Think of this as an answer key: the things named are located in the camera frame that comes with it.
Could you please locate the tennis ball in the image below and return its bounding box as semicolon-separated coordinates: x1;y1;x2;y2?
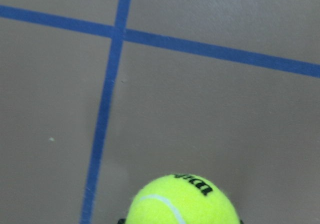
123;174;242;224

